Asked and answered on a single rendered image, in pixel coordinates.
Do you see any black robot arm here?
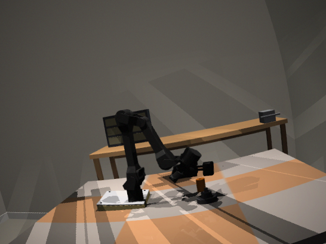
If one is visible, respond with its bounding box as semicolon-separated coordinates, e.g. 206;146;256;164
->
115;109;202;202

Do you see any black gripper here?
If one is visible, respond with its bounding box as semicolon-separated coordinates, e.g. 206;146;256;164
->
189;161;214;177

